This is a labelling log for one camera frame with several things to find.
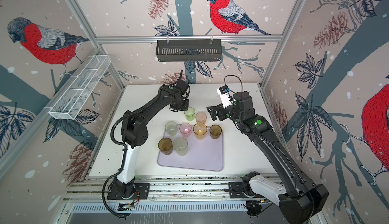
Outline small bright green glass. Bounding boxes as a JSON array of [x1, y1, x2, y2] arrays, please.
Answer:
[[184, 107, 196, 121]]

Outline lavender plastic tray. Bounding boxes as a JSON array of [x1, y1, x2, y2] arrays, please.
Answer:
[[157, 132, 224, 171]]

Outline aluminium front rail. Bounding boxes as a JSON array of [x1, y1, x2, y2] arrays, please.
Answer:
[[63, 175, 242, 201]]

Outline yellow faceted glass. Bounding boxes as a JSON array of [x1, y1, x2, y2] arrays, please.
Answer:
[[193, 123, 208, 140]]

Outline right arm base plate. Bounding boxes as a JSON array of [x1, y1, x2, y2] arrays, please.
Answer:
[[224, 181, 265, 199]]

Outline pale pink textured glass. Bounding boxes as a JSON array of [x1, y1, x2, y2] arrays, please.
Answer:
[[195, 112, 207, 124]]

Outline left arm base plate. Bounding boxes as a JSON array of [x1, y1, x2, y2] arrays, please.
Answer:
[[107, 182, 151, 200]]

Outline white mesh wall shelf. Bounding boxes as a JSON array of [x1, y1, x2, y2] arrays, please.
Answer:
[[49, 55, 111, 120]]

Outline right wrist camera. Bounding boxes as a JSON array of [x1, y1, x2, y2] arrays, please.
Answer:
[[216, 85, 232, 109]]

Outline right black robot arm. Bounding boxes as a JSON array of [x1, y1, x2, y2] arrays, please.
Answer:
[[207, 86, 329, 224]]

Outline olive amber textured glass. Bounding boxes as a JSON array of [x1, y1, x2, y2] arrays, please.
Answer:
[[158, 138, 173, 155]]

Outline black hanging wire basket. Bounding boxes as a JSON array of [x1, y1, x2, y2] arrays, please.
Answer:
[[156, 39, 222, 62]]

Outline pale green short glass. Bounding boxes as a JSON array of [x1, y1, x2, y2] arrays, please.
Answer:
[[165, 121, 178, 136]]

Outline tall pale green glass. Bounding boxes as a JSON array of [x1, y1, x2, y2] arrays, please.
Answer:
[[173, 137, 188, 156]]

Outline dark amber textured glass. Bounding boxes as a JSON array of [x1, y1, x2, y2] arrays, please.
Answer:
[[209, 125, 222, 140]]

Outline pink faceted glass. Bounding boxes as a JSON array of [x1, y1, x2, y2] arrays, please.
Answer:
[[179, 123, 192, 138]]

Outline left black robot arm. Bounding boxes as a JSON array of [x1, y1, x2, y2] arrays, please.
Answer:
[[108, 79, 190, 200]]

